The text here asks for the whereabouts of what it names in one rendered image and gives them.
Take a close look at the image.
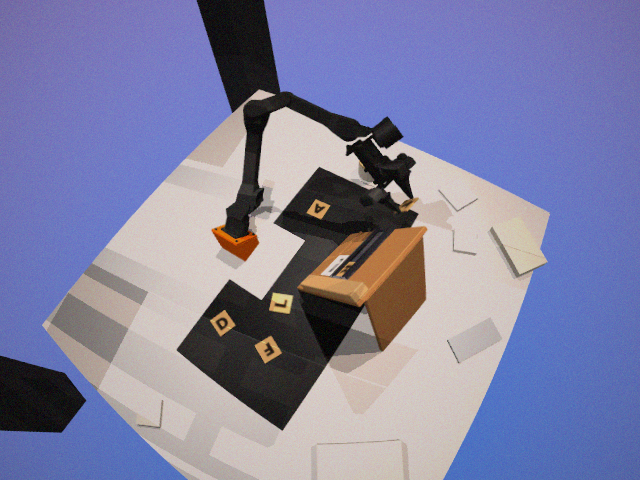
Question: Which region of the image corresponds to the beige cylindrical container with orange lid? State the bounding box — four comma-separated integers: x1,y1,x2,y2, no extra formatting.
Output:
358,161,374,182

